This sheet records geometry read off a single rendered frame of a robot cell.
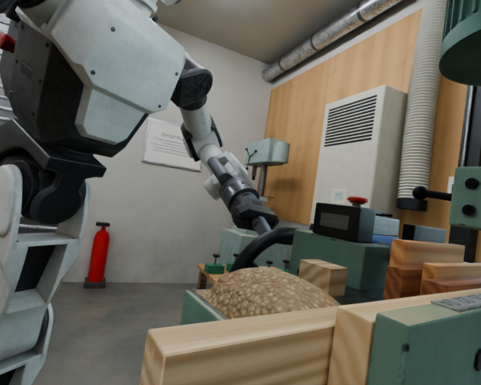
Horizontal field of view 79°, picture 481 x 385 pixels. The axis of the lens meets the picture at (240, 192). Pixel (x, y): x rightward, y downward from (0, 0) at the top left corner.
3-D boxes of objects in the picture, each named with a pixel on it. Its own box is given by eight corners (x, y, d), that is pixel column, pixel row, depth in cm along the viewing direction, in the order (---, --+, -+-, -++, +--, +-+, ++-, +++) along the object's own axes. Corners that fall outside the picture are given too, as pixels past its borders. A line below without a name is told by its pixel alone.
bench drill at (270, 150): (252, 297, 310) (272, 150, 314) (285, 323, 254) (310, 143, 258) (209, 298, 289) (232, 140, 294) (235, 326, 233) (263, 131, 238)
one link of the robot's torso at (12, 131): (-34, 160, 70) (-6, 94, 67) (25, 169, 82) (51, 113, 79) (15, 229, 59) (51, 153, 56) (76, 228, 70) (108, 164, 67)
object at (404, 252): (446, 296, 42) (452, 244, 42) (459, 300, 41) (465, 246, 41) (383, 305, 33) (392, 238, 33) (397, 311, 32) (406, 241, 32)
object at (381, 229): (347, 234, 56) (350, 205, 56) (405, 245, 47) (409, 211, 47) (297, 229, 49) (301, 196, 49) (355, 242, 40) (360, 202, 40)
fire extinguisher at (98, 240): (104, 282, 292) (114, 222, 294) (104, 288, 275) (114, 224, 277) (84, 282, 285) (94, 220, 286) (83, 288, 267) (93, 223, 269)
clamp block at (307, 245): (340, 279, 57) (347, 233, 58) (412, 305, 46) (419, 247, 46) (284, 281, 49) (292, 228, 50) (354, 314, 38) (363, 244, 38)
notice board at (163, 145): (200, 172, 330) (206, 131, 331) (201, 171, 328) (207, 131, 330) (141, 161, 303) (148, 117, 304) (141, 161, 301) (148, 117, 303)
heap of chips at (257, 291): (265, 287, 34) (269, 254, 34) (380, 347, 22) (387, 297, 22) (194, 291, 29) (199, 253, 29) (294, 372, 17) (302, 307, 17)
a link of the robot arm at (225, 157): (227, 198, 83) (215, 179, 94) (252, 177, 82) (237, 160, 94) (213, 182, 79) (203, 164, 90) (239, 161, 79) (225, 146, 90)
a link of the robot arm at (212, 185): (227, 217, 81) (214, 194, 89) (258, 192, 80) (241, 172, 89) (204, 194, 73) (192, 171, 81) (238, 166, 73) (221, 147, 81)
